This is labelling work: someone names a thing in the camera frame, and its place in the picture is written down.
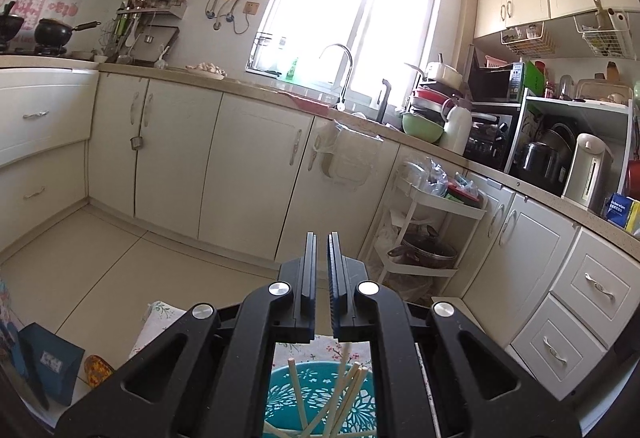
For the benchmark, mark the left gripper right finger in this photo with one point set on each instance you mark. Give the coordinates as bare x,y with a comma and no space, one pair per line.
349,323

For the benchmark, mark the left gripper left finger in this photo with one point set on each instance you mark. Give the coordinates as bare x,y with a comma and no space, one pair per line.
298,320

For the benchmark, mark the lone wooden chopstick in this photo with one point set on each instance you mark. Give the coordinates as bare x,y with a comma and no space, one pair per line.
300,403

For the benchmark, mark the chrome kitchen faucet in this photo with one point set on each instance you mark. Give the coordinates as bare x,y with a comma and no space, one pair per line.
343,76

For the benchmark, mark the cream lower kitchen cabinets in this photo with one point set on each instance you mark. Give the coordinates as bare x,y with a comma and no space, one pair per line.
121,188

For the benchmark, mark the wooden chopstick bundle piece three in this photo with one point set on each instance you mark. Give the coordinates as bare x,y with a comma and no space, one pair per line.
352,391

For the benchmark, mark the wooden chopstick bundle piece one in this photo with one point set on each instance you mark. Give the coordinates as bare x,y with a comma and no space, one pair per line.
338,391

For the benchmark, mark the wooden chopstick bundle piece two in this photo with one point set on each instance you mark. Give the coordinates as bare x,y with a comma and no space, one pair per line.
323,413

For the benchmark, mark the teal perforated plastic basket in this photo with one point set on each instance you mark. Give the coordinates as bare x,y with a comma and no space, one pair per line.
317,380

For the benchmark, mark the pot with lid on cart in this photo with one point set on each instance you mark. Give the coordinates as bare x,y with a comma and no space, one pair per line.
426,250

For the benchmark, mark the white rolling shelf cart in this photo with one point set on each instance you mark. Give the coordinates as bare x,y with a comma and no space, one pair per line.
434,199

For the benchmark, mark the white hanging trash bin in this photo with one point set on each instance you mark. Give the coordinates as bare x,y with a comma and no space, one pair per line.
347,156

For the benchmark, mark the green bowl on counter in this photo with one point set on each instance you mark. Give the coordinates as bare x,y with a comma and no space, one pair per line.
422,128

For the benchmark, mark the white thermos jug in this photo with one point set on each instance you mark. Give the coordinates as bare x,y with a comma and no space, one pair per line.
457,127

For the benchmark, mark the yellow patterned slipper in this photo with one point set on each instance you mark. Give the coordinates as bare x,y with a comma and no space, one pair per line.
97,370

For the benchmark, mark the black rice cooker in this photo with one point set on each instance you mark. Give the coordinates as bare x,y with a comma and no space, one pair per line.
543,167

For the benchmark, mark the blue cardboard box on floor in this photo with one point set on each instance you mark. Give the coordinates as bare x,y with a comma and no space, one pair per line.
57,361

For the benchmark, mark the black microwave oven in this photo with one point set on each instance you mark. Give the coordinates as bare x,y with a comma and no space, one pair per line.
503,84

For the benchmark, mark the white electric water boiler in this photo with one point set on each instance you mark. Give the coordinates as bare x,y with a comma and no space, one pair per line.
589,172

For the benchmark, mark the white counter shelf rack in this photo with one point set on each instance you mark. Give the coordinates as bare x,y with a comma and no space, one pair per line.
558,123

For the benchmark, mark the black wok pan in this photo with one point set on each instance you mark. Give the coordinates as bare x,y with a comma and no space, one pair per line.
55,34

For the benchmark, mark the black kettle pot on stove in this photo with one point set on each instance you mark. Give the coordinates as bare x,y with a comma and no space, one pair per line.
10,25

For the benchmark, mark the wall spice rack with utensils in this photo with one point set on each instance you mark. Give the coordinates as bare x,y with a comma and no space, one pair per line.
142,32

